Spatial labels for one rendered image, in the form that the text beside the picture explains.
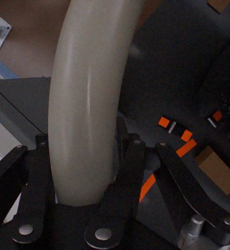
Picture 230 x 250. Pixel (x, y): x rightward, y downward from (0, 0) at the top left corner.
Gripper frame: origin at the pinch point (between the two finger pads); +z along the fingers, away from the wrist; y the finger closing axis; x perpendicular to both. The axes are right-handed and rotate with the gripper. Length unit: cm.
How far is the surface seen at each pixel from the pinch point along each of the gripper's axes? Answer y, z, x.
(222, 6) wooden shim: 67, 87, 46
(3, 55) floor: -74, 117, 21
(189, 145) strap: 47, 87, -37
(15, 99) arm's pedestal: -24.1, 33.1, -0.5
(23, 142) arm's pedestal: -17.9, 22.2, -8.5
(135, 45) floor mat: 16, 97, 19
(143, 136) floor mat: 21, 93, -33
